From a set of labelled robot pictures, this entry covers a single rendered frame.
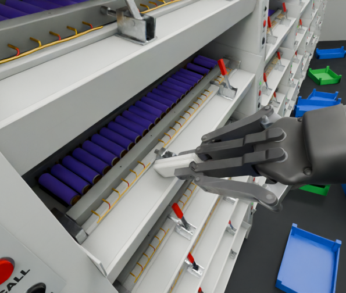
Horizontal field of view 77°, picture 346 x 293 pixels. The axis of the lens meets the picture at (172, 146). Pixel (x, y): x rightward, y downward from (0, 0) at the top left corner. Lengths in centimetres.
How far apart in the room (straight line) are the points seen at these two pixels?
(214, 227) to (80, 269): 55
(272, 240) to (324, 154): 112
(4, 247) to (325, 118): 27
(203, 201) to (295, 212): 95
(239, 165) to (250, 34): 47
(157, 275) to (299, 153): 36
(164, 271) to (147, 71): 38
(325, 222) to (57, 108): 140
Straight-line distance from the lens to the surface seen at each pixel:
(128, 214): 32
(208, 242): 73
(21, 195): 19
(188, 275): 70
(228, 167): 26
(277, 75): 120
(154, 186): 35
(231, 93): 55
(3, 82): 22
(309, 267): 130
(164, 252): 51
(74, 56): 24
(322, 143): 23
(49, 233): 22
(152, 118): 43
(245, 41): 68
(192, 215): 54
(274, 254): 130
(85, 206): 31
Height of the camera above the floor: 114
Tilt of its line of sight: 37 degrees down
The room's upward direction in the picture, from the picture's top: 13 degrees counter-clockwise
